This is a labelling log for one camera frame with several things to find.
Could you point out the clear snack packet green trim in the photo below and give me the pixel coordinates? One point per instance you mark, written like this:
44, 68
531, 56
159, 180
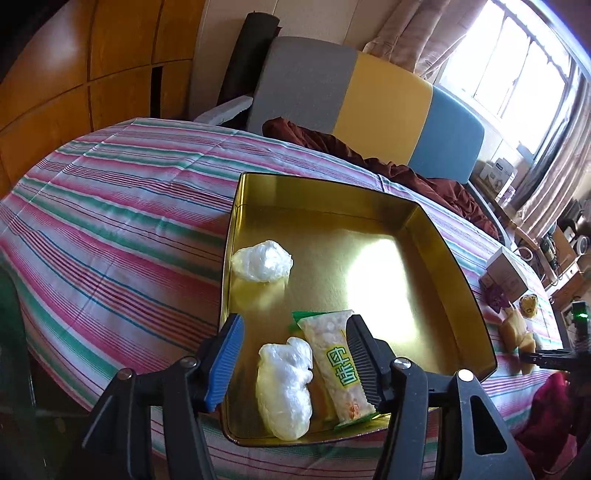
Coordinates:
328, 360

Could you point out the dark red cloth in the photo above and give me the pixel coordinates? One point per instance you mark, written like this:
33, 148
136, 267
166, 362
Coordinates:
415, 180

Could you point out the grey armrest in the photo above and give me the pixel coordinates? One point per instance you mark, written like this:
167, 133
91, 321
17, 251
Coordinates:
491, 217

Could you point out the sponge cake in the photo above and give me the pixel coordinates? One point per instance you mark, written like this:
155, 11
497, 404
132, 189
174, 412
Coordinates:
513, 330
528, 346

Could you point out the large white plastic-wrapped ball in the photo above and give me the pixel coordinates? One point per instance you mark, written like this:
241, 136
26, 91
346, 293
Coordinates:
281, 392

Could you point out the beige curtain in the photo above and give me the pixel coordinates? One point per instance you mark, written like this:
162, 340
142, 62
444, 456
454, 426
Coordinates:
558, 175
415, 37

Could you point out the white cardboard box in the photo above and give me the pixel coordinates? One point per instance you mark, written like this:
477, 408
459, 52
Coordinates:
505, 272

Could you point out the white boxes on shelf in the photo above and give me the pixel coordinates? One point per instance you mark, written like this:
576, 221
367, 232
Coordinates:
496, 174

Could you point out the black rolled mat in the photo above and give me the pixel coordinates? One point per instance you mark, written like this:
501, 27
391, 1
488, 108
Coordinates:
244, 55

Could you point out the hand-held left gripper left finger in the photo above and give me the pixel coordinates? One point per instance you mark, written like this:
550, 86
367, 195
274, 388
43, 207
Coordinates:
226, 360

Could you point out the gold metal tin box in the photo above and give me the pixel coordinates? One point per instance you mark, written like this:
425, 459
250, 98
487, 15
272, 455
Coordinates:
332, 258

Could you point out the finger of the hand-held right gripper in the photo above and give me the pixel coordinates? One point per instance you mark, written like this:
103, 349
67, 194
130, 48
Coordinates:
549, 358

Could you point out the grey yellow blue sofa backrest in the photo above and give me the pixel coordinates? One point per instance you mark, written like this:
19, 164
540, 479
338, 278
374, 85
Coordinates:
383, 106

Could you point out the window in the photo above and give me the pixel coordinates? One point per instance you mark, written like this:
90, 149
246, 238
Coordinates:
512, 78

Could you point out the striped pink green cloth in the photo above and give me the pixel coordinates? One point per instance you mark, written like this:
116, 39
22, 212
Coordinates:
115, 207

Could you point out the purple snack packet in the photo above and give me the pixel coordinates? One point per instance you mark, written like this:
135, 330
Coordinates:
495, 297

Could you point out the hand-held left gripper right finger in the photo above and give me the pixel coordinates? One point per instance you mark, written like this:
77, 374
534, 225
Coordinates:
364, 357

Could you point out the person's right forearm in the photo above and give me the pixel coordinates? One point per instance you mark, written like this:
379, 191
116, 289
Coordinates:
549, 415

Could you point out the cluttered wooden desk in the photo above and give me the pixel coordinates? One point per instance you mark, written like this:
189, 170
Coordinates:
568, 272

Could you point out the white armrest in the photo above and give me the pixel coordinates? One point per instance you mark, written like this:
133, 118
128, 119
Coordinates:
226, 110

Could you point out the small white plastic-wrapped ball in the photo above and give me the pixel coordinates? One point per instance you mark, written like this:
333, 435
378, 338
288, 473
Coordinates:
261, 261

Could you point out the wooden wardrobe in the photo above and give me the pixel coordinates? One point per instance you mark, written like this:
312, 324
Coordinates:
69, 83

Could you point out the small yellow snack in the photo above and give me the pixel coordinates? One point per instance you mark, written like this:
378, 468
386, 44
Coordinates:
529, 305

